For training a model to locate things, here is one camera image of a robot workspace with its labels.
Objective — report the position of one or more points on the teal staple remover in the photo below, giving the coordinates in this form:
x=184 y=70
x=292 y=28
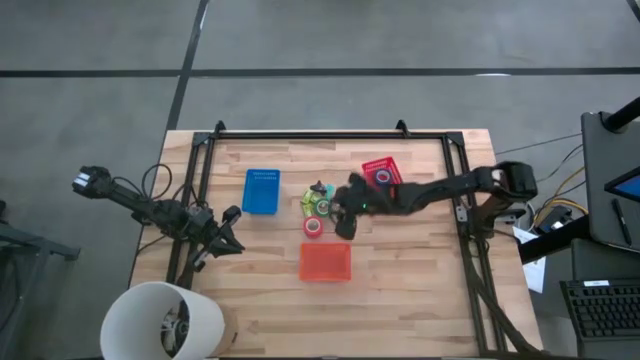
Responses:
x=330 y=189

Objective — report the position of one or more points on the orange plastic basket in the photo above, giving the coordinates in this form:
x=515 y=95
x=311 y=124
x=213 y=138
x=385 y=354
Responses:
x=325 y=262

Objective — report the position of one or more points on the white paper sheet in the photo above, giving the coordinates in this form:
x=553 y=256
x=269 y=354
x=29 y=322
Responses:
x=535 y=272

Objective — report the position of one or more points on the tablet with blue screen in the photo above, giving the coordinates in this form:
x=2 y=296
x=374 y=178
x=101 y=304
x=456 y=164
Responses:
x=627 y=186

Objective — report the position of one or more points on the green tape roll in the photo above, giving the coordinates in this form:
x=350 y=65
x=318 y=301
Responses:
x=322 y=207

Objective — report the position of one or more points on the red plastic basket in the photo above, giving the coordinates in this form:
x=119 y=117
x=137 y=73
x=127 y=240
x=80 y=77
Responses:
x=371 y=166

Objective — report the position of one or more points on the blue tape roll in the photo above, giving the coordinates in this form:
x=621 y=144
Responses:
x=383 y=176

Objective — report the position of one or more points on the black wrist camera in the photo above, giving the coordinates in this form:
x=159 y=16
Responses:
x=346 y=229
x=232 y=214

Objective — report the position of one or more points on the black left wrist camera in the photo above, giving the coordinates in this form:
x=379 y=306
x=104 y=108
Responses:
x=232 y=214

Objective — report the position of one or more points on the red tape roll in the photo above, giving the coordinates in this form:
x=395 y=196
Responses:
x=312 y=226

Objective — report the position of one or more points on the black computer keyboard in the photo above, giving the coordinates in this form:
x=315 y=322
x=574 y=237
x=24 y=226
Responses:
x=600 y=310

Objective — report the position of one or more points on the white plastic bucket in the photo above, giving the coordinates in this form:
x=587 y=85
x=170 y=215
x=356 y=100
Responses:
x=145 y=315

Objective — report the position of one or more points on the black staple remover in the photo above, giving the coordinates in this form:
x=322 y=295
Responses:
x=318 y=188

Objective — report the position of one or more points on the black pen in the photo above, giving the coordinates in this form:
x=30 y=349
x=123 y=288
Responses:
x=621 y=220

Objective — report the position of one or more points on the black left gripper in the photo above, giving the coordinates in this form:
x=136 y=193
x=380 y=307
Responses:
x=207 y=231

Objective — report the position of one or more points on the yellow-green mini stapler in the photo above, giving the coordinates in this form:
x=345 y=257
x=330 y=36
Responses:
x=307 y=210
x=306 y=197
x=316 y=198

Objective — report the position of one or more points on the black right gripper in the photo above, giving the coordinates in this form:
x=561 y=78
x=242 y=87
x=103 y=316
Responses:
x=360 y=202

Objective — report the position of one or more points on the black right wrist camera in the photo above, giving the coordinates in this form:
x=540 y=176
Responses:
x=346 y=229

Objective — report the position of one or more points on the black metal frame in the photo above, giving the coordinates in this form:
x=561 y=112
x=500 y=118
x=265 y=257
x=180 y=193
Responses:
x=325 y=135

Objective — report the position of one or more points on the black pole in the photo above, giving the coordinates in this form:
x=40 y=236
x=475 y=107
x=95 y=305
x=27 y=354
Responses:
x=622 y=116

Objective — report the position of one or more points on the black power adapter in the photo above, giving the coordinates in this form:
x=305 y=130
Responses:
x=554 y=219

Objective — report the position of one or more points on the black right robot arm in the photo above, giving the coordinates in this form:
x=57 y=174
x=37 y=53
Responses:
x=450 y=187

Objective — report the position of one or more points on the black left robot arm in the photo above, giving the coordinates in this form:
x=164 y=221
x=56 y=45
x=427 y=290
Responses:
x=145 y=207

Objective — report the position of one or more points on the blue plastic basket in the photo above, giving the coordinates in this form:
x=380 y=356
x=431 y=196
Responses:
x=261 y=191

